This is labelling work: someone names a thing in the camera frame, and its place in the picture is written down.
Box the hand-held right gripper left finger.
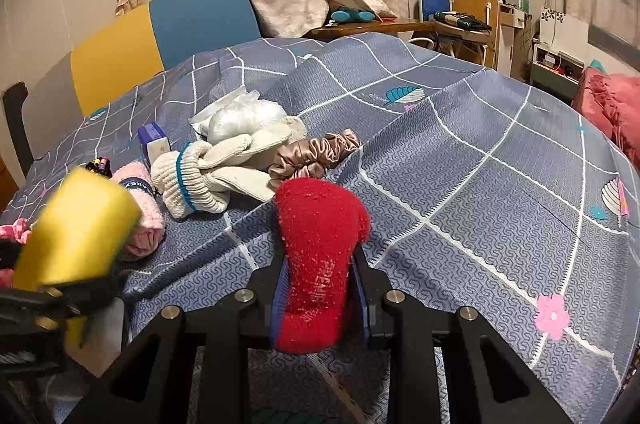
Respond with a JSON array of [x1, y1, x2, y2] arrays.
[[65, 251, 301, 424]]

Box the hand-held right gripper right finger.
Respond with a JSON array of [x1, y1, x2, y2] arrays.
[[350, 249, 576, 424]]

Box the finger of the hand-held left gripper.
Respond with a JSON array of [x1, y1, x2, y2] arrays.
[[0, 276, 121, 330], [0, 238, 26, 270]]

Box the red fuzzy sock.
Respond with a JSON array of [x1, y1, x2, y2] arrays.
[[274, 178, 372, 354]]

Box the yellow sponge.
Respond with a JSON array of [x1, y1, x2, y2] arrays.
[[12, 166, 143, 347]]

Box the pink satin scrunchie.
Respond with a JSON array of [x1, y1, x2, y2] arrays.
[[268, 129, 362, 185]]

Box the blue tissue packet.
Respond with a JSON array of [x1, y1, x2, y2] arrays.
[[137, 122, 172, 167]]

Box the pink fluffy cloth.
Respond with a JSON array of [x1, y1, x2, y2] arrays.
[[0, 218, 33, 245]]

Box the pink knit sock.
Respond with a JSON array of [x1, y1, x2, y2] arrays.
[[111, 161, 167, 261]]

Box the grey printed bedsheet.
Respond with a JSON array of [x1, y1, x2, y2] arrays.
[[0, 31, 638, 424]]

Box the white knit glove blue cuff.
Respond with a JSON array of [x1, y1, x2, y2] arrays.
[[151, 141, 278, 219]]

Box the clear plastic bag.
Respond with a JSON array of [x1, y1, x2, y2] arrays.
[[189, 86, 286, 144]]

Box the wooden side table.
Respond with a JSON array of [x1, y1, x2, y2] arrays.
[[302, 18, 441, 42]]

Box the blue plush toy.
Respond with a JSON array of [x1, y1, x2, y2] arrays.
[[330, 5, 378, 25]]

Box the grey low cabinet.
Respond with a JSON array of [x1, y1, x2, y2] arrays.
[[530, 44, 586, 105]]

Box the green power tool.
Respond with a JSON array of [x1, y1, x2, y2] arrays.
[[432, 10, 491, 30]]

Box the red blanket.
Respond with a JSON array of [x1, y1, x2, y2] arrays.
[[572, 66, 640, 155]]

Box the white flowered board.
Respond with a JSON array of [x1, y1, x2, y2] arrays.
[[539, 6, 566, 52]]

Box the colourful hair ties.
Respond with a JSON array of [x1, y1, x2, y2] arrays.
[[85, 156, 113, 179]]

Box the black frame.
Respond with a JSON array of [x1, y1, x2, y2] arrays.
[[2, 81, 33, 175]]

